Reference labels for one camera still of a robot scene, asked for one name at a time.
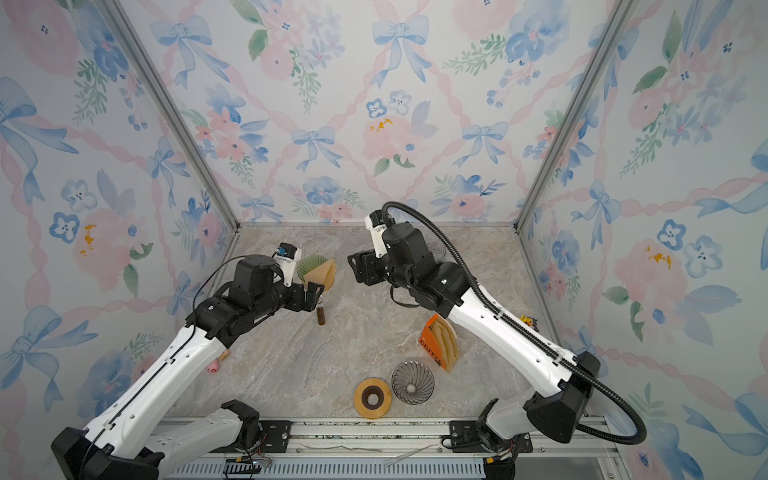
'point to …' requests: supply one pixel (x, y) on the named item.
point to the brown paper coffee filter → (323, 275)
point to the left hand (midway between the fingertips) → (308, 280)
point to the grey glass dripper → (413, 382)
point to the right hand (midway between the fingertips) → (359, 252)
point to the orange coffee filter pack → (440, 342)
